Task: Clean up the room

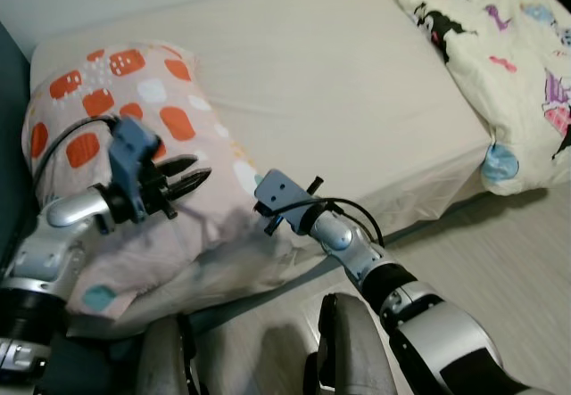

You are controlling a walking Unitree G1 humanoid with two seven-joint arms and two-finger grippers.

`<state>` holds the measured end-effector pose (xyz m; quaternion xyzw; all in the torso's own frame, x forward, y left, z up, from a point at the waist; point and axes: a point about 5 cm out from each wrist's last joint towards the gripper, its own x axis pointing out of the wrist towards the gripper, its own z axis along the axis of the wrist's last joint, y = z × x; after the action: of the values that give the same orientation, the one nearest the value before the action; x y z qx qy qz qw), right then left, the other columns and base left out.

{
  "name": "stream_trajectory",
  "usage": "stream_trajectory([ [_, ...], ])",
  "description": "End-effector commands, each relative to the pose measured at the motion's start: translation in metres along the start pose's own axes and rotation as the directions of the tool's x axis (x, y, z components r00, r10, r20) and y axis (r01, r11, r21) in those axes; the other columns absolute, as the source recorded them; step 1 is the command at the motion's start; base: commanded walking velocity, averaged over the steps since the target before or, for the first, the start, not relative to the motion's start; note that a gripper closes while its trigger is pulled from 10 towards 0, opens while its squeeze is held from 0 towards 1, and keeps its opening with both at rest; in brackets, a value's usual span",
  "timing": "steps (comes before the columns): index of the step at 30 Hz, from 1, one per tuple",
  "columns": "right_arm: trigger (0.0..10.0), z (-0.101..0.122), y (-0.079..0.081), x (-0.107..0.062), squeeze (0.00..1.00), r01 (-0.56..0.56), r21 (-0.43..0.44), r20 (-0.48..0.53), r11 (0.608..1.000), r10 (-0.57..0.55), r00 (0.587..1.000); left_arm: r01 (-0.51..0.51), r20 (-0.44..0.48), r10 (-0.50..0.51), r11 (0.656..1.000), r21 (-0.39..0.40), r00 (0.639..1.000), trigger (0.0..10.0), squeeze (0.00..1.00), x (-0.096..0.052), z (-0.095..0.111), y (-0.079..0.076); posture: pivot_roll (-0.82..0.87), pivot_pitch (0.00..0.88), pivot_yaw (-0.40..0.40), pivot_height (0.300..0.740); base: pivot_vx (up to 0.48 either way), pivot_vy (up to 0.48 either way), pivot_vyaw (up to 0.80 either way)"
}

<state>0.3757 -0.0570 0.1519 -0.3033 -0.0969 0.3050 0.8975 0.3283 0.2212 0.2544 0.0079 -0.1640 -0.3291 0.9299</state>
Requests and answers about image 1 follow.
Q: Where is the grey right robot leg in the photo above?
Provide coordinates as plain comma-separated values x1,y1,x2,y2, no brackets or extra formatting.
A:
306,292,400,395

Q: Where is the blue upholstered bed headboard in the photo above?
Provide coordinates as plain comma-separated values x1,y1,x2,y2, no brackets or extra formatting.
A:
0,21,38,271

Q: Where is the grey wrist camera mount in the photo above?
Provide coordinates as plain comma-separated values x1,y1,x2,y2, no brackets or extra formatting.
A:
254,170,310,228
107,117,163,223

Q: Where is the pink spotted pillow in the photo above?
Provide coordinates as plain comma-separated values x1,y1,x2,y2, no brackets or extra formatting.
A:
22,40,297,317

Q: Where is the beige sheeted mattress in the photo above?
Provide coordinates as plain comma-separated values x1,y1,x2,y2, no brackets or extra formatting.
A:
29,0,497,326

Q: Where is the grey robot leg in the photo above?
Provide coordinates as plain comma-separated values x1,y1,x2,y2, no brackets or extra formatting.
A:
134,315,199,395
306,292,400,395

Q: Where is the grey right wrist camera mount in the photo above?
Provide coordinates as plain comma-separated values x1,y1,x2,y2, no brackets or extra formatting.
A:
254,170,310,228

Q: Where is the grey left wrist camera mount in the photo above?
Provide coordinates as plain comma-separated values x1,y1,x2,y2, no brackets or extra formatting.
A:
107,117,163,223

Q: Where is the grey left robot leg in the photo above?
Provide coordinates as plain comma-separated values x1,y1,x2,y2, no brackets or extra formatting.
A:
134,315,199,395

